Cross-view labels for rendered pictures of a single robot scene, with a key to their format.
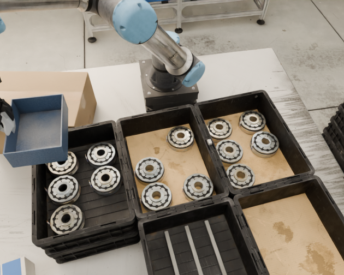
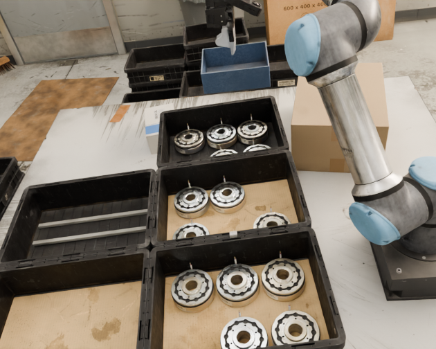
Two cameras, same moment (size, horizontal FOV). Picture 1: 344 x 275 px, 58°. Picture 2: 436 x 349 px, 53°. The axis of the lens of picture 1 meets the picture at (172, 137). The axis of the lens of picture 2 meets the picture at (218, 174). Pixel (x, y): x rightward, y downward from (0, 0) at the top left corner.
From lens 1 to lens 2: 1.14 m
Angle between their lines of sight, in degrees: 66
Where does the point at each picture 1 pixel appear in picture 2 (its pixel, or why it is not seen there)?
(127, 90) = not seen: hidden behind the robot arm
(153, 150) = (260, 205)
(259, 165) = (211, 327)
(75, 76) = (377, 117)
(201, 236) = (137, 241)
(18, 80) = (366, 79)
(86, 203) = (206, 154)
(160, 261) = (127, 206)
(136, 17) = (293, 36)
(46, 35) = not seen: outside the picture
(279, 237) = (102, 322)
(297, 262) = (66, 333)
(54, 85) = not seen: hidden behind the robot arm
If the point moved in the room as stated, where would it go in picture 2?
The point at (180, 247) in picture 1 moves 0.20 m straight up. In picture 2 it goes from (133, 222) to (113, 172)
